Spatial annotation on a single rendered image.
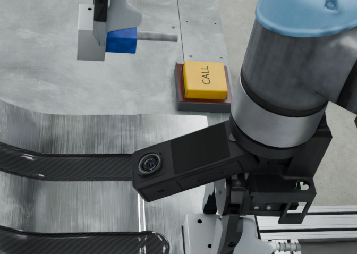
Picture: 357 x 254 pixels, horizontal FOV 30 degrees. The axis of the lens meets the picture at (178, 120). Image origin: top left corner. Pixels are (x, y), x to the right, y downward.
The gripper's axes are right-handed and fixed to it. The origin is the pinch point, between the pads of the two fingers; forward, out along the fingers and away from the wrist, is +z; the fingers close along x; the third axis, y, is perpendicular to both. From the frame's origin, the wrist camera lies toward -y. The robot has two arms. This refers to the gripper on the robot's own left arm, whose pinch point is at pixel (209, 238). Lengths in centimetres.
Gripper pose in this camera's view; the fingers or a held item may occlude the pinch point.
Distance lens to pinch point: 72.6
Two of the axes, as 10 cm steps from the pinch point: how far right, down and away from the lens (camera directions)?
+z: -1.3, 6.5, 7.5
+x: -0.7, -7.6, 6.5
